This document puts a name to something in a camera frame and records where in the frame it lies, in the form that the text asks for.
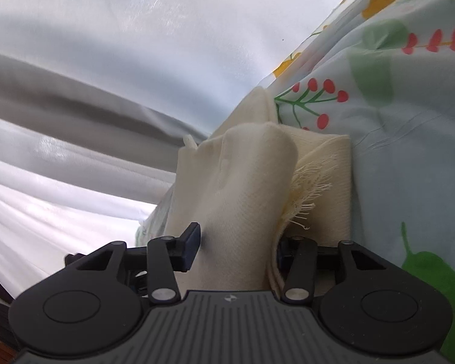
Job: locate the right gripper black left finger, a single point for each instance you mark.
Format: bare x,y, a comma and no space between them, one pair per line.
167,255

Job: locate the floral light blue bedsheet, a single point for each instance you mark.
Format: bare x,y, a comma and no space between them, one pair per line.
382,73

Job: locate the white sheer curtain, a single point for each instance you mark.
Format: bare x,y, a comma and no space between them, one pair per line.
95,99

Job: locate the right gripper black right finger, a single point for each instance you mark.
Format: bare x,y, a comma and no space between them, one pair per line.
296,261

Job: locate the cream knit sweater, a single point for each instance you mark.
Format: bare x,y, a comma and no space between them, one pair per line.
246,184

